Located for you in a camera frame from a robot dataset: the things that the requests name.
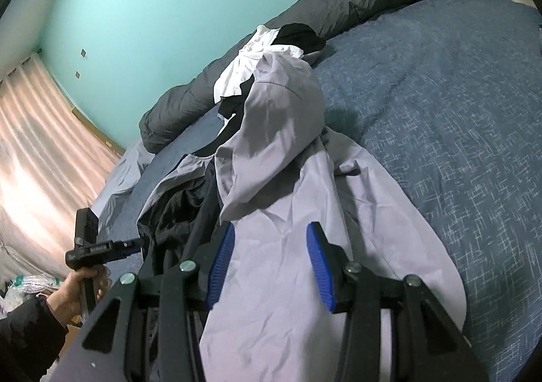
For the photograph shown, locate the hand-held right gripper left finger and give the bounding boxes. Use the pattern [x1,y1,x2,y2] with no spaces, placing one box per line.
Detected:
[57,222,236,382]

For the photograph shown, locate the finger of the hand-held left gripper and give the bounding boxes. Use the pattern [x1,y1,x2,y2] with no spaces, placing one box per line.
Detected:
[108,238,145,259]

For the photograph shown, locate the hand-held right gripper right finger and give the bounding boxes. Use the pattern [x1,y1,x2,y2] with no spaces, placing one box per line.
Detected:
[306,221,492,382]

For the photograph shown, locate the grey jacket with black cuffs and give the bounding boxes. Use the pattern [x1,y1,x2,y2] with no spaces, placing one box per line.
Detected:
[138,52,468,382]

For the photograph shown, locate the person's left hand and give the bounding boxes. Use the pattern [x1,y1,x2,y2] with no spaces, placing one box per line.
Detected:
[46,265,111,329]

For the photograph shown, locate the clear plastic bag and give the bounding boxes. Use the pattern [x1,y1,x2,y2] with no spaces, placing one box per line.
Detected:
[0,272,58,302]

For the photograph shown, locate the pink curtain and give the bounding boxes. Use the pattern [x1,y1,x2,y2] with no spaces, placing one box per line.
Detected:
[0,52,123,281]

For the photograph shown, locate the white thin shirt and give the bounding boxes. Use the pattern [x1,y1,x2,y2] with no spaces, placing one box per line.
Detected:
[213,25,305,104]

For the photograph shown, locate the black garment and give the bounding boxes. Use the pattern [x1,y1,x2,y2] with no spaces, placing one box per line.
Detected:
[218,23,327,120]

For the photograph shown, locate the wooden frame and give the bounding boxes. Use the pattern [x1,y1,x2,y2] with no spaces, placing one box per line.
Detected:
[72,108,125,154]

